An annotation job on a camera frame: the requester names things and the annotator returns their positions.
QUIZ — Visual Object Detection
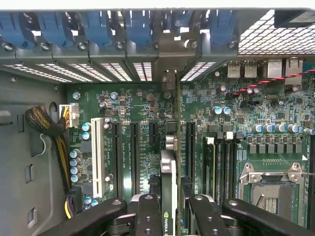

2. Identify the silver USB port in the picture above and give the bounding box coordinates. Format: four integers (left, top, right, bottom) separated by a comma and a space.
243, 60, 258, 78
227, 60, 241, 78

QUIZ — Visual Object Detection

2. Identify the red black twisted wire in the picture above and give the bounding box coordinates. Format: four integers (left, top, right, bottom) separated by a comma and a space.
232, 68, 315, 97

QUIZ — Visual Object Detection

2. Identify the green Dell motherboard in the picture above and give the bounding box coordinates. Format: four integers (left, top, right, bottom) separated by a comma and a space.
65, 61, 315, 236

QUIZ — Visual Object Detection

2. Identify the open grey PC case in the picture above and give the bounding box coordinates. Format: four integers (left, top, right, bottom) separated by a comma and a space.
0, 8, 315, 236

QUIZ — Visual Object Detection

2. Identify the white expansion slot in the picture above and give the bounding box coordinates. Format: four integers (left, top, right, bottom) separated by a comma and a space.
90, 117, 105, 199

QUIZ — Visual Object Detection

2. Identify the braided black power cable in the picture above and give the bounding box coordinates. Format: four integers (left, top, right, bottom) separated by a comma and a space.
24, 105, 72, 195

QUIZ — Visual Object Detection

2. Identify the long black expansion slot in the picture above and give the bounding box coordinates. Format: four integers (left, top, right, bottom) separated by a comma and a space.
112, 121, 123, 198
185, 121, 197, 178
129, 121, 141, 198

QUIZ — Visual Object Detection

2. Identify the CPU socket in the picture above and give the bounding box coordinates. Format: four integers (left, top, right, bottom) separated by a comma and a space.
240, 162, 306, 227

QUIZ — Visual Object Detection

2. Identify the black RAM slot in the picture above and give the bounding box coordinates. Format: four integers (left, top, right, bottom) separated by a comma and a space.
216, 132, 224, 200
223, 131, 234, 200
232, 132, 243, 197

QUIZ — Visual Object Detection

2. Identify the silver ethernet port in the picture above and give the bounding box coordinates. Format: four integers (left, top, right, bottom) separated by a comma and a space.
283, 58, 304, 79

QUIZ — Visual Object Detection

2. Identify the black connector with yellow wires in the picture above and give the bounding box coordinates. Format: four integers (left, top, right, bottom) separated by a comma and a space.
63, 186, 84, 220

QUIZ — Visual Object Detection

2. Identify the white power connector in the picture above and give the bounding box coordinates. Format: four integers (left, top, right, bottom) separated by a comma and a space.
59, 104, 80, 128

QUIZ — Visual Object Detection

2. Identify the perforated slot cover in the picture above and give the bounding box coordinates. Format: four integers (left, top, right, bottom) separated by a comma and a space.
35, 63, 93, 83
100, 62, 132, 82
132, 62, 153, 82
180, 61, 217, 82
69, 63, 113, 82
3, 63, 72, 83

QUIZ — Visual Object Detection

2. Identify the silver port block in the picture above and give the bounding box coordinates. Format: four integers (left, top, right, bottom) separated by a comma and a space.
266, 60, 284, 79

